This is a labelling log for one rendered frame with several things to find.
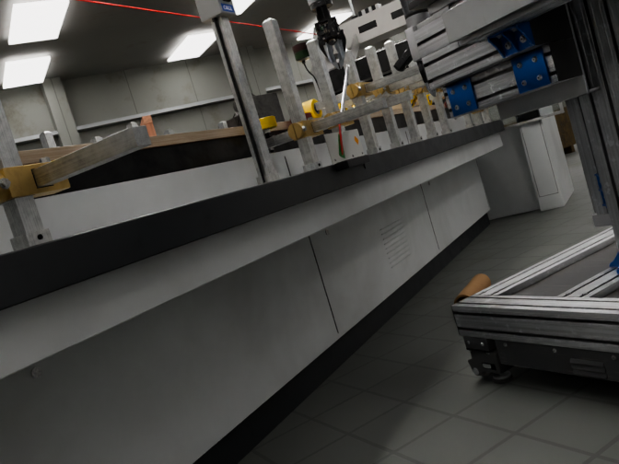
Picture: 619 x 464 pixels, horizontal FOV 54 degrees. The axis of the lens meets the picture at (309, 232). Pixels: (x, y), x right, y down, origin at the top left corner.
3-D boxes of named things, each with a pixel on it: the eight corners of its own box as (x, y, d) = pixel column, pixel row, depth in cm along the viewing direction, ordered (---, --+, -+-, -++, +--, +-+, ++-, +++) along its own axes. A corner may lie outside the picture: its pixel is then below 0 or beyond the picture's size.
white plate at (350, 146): (366, 156, 214) (357, 128, 213) (333, 164, 192) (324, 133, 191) (364, 156, 214) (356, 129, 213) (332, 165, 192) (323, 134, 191)
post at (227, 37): (280, 179, 164) (230, 17, 160) (270, 181, 160) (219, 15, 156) (266, 182, 166) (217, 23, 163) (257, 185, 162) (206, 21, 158)
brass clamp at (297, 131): (325, 133, 191) (321, 117, 190) (305, 136, 179) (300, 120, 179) (309, 138, 194) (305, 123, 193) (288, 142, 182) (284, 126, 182)
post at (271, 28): (321, 169, 186) (275, 17, 182) (316, 171, 183) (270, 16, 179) (312, 172, 188) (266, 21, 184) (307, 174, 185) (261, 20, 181)
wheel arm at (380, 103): (389, 110, 176) (384, 95, 176) (384, 110, 173) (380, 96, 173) (269, 151, 198) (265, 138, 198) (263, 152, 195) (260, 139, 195)
